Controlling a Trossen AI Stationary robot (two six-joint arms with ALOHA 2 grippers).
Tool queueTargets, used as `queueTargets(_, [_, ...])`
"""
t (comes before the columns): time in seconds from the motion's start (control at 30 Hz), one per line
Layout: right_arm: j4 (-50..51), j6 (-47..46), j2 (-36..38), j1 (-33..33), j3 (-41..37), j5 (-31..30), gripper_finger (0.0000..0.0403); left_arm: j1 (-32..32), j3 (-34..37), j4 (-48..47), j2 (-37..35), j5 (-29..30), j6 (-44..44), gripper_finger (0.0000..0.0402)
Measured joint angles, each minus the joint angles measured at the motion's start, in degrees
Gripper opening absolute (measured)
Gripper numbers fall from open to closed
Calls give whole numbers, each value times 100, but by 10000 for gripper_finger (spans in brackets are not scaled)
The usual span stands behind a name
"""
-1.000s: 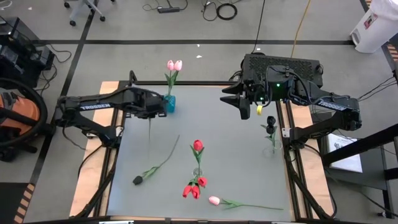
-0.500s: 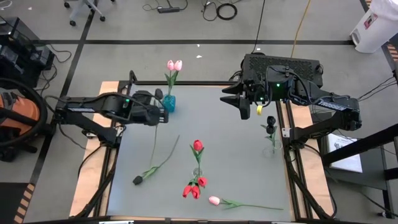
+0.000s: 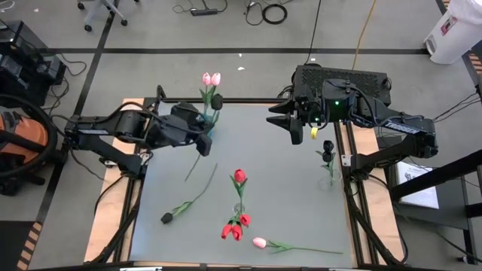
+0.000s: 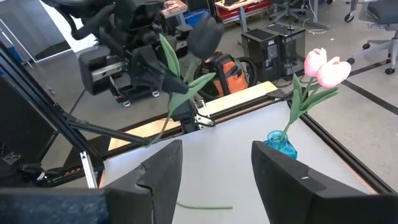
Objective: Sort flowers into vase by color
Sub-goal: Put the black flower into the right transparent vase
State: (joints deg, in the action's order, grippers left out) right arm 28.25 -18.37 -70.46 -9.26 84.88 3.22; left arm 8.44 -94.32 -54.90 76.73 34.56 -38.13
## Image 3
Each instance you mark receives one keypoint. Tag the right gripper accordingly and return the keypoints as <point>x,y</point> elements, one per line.
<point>310,111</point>

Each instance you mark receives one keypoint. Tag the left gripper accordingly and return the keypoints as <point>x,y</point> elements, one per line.
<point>169,131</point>

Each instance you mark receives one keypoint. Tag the red tulip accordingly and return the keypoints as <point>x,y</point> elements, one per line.
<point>244,219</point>
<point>237,232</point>
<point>240,175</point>
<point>226,230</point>

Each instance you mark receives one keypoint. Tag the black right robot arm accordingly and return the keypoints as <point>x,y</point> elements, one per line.
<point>401,127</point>

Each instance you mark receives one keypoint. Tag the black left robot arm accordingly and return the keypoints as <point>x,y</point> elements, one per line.
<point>94,130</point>

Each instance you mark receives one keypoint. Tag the clear glass vase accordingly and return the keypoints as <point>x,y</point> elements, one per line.
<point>237,208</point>
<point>325,184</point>

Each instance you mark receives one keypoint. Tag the black perforated computer case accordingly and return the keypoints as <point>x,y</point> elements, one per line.
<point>309,75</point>

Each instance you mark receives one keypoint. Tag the grey table mat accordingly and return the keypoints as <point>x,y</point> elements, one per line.
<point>301,226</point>

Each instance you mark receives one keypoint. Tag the black power strip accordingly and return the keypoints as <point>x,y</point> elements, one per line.
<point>204,11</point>

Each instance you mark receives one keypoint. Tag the white paper booklet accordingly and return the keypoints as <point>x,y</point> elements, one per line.
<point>418,188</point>

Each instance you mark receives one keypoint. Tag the grey office chair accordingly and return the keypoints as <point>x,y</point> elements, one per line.
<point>98,9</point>

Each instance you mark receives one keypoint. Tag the black metal stand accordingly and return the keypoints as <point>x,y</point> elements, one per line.
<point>452,170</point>

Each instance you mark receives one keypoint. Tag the orange shop vacuum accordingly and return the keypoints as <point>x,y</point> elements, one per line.
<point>26,135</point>

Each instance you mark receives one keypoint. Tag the white waste bin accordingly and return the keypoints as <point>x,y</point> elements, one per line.
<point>452,37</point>

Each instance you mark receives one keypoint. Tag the glass-sided black computer tower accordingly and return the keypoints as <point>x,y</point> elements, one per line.
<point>19,35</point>

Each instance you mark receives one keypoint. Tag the black hazard-striped floor mat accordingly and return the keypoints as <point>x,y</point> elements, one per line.
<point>11,244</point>

